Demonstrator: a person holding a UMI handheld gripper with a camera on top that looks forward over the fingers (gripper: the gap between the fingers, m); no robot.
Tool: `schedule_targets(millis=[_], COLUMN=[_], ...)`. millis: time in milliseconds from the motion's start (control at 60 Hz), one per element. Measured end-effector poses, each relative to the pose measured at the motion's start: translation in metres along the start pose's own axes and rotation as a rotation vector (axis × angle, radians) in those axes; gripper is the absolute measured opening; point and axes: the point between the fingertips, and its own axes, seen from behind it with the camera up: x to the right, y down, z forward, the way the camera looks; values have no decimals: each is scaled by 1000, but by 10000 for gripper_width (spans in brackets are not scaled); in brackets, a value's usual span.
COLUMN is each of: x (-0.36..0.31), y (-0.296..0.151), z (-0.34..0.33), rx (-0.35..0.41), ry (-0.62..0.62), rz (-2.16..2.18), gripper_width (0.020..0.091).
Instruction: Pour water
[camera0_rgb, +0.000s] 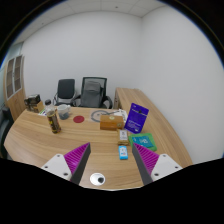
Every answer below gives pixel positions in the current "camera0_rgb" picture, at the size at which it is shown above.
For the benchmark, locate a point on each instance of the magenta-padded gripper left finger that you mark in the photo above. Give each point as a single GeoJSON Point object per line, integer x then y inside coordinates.
{"type": "Point", "coordinates": [77, 160]}

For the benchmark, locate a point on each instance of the grey backpack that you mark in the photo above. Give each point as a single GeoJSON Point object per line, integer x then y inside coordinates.
{"type": "Point", "coordinates": [90, 93]}

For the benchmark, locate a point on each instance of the dark printed carton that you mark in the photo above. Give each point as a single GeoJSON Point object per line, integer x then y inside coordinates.
{"type": "Point", "coordinates": [32, 101]}

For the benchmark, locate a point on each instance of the brown cardboard box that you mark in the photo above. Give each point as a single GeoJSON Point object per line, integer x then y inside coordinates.
{"type": "Point", "coordinates": [40, 107]}

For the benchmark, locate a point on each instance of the purple upright card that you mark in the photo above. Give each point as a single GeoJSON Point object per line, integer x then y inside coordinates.
{"type": "Point", "coordinates": [136, 118]}

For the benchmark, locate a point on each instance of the small yellow box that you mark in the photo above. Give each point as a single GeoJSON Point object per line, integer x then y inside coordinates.
{"type": "Point", "coordinates": [123, 136]}

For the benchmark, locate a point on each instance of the wooden shelf cabinet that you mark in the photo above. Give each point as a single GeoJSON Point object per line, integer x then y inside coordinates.
{"type": "Point", "coordinates": [15, 76]}

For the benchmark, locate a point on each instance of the wooden side desk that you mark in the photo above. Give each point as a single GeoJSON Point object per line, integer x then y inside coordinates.
{"type": "Point", "coordinates": [140, 96]}

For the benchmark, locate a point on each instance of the green flat package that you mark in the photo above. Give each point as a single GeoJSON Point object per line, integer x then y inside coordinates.
{"type": "Point", "coordinates": [143, 141]}

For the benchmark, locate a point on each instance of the orange wooden box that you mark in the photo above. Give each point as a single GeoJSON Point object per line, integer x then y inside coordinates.
{"type": "Point", "coordinates": [111, 122]}

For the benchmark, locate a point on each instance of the flat round red coaster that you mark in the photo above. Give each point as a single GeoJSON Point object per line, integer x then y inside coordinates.
{"type": "Point", "coordinates": [78, 119]}

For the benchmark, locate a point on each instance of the black mesh-back office chair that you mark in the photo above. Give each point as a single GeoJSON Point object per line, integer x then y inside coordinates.
{"type": "Point", "coordinates": [104, 86]}

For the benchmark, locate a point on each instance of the white mug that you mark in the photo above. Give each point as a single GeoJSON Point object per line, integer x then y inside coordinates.
{"type": "Point", "coordinates": [63, 111]}

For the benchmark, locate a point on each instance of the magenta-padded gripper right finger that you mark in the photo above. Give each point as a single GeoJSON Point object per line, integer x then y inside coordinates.
{"type": "Point", "coordinates": [146, 159]}

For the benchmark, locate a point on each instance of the clear black-capped drink bottle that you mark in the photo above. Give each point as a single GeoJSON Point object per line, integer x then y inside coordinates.
{"type": "Point", "coordinates": [53, 121]}

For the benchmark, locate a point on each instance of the small blue box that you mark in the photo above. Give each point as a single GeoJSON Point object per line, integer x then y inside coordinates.
{"type": "Point", "coordinates": [123, 152]}

